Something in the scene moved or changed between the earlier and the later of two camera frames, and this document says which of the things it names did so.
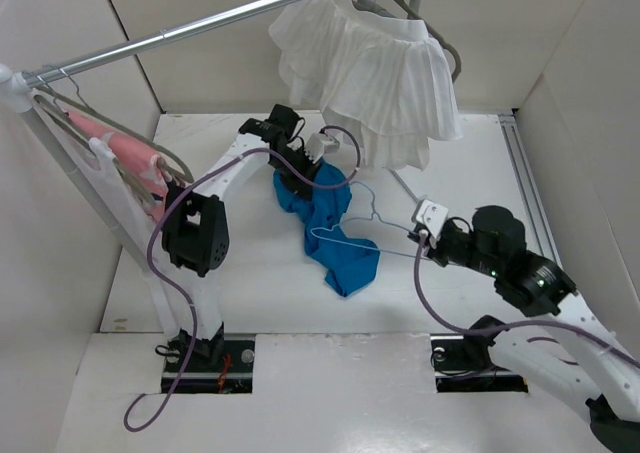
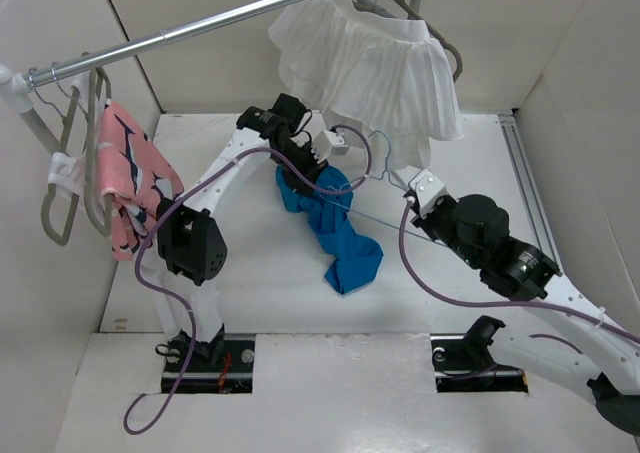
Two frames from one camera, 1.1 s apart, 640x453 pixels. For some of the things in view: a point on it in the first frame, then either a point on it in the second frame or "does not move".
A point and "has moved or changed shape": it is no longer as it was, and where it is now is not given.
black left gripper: [298, 185] does not move
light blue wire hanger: [373, 214] -> [387, 174]
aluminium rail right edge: [535, 207] does not move
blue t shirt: [350, 265] has moved or changed shape
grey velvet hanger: [179, 163] -> [66, 139]
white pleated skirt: [382, 83] does not move
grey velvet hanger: [159, 149] -> [89, 202]
